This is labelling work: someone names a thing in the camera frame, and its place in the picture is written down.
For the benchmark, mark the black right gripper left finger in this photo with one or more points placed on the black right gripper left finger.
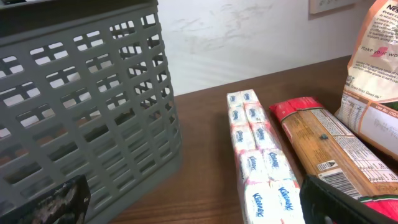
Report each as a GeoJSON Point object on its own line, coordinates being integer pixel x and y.
{"type": "Point", "coordinates": [66, 203]}

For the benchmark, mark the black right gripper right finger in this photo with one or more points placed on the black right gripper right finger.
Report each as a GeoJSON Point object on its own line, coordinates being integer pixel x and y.
{"type": "Point", "coordinates": [323, 203]}

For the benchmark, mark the spaghetti packet red ends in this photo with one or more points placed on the spaghetti packet red ends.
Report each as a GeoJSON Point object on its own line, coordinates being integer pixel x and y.
{"type": "Point", "coordinates": [328, 150]}

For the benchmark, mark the Kleenex tissue multipack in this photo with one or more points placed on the Kleenex tissue multipack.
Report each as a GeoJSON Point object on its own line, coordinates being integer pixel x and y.
{"type": "Point", "coordinates": [268, 190]}

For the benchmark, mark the orange Nescafe coffee pouch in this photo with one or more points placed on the orange Nescafe coffee pouch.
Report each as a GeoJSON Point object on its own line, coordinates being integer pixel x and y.
{"type": "Point", "coordinates": [369, 101]}

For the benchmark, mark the grey plastic basket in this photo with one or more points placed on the grey plastic basket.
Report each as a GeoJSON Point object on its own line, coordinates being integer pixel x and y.
{"type": "Point", "coordinates": [85, 92]}

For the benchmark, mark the white wall socket plate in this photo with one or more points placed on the white wall socket plate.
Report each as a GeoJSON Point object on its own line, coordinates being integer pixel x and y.
{"type": "Point", "coordinates": [317, 6]}

